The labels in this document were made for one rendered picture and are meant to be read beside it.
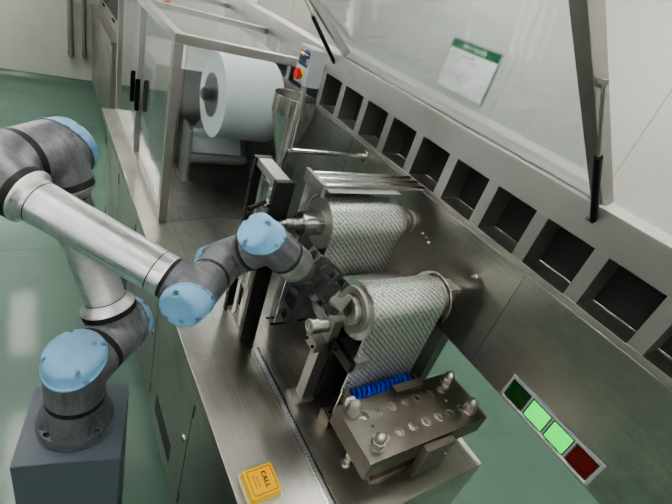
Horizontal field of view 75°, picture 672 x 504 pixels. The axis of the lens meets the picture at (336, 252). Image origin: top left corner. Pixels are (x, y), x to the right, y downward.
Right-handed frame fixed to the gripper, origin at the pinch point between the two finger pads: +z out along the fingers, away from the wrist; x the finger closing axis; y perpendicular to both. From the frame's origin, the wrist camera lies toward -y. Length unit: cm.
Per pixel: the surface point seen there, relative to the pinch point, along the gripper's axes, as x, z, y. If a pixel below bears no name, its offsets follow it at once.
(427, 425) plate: -24.2, 29.2, -2.8
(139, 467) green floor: 47, 57, -114
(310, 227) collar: 20.2, -6.3, 8.3
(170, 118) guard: 94, -19, -4
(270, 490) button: -20.4, 5.7, -36.0
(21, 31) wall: 549, 1, -98
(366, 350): -8.1, 9.5, -1.2
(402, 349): -8.1, 21.5, 4.9
